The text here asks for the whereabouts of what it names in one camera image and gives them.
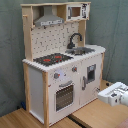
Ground stove knob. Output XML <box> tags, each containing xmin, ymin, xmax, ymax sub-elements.
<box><xmin>54</xmin><ymin>73</ymin><xmax>60</xmax><ymax>79</ymax></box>
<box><xmin>71</xmin><ymin>66</ymin><xmax>78</xmax><ymax>73</ymax></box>

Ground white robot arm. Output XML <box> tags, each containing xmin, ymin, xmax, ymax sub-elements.
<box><xmin>98</xmin><ymin>82</ymin><xmax>128</xmax><ymax>107</ymax></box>

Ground black stovetop red burners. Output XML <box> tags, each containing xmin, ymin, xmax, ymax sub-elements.
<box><xmin>34</xmin><ymin>53</ymin><xmax>70</xmax><ymax>67</ymax></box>

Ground black toy faucet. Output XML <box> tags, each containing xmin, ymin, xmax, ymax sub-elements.
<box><xmin>67</xmin><ymin>32</ymin><xmax>83</xmax><ymax>50</ymax></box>

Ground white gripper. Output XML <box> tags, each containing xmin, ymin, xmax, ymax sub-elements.
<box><xmin>98</xmin><ymin>82</ymin><xmax>128</xmax><ymax>106</ymax></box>

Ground right stove knob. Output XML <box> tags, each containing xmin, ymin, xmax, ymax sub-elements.
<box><xmin>71</xmin><ymin>66</ymin><xmax>78</xmax><ymax>73</ymax></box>

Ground white cabinet door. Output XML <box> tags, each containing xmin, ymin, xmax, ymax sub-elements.
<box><xmin>80</xmin><ymin>55</ymin><xmax>102</xmax><ymax>106</ymax></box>

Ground grey range hood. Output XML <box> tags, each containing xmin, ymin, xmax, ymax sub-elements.
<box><xmin>34</xmin><ymin>5</ymin><xmax>64</xmax><ymax>27</ymax></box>

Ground wooden toy kitchen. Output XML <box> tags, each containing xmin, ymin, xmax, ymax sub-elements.
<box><xmin>22</xmin><ymin>2</ymin><xmax>105</xmax><ymax>128</ymax></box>

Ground left stove knob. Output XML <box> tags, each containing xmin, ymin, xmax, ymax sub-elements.
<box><xmin>54</xmin><ymin>73</ymin><xmax>60</xmax><ymax>79</ymax></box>

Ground toy microwave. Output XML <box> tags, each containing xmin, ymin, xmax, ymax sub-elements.
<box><xmin>66</xmin><ymin>3</ymin><xmax>90</xmax><ymax>21</ymax></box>

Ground white oven door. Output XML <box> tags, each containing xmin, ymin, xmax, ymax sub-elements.
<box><xmin>48</xmin><ymin>73</ymin><xmax>82</xmax><ymax>127</ymax></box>

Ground grey toy sink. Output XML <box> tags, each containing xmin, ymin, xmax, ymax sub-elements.
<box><xmin>65</xmin><ymin>47</ymin><xmax>95</xmax><ymax>55</ymax></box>

